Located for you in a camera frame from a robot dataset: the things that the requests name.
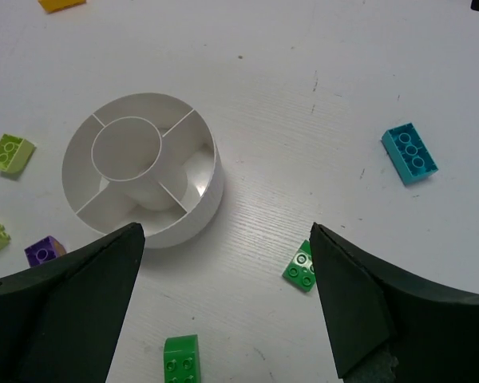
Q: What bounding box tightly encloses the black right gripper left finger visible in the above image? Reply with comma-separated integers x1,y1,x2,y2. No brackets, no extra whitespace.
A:
0,223,145,382

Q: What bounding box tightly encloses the yellow long lego brick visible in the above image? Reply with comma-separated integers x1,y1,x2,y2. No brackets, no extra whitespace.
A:
38,0,87,14

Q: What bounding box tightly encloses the green lego front right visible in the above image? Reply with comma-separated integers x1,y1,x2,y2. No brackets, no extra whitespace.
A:
164,334,201,383

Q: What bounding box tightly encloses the purple square lego brick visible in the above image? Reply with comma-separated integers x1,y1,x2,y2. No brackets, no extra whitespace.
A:
24,235,66,267

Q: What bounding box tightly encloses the lime long lego brick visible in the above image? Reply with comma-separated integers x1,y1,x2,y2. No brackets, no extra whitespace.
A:
0,133,36,180

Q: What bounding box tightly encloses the teal long lego brick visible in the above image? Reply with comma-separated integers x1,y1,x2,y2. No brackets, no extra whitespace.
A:
382,123,438,186

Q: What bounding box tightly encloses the green square lego right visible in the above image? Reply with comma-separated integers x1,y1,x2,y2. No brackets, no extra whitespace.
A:
282,239,316,293

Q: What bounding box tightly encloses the white round divided container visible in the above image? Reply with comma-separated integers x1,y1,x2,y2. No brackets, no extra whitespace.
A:
61,93,224,249

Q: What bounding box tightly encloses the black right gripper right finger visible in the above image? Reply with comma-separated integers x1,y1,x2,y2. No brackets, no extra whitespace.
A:
310,223,479,382

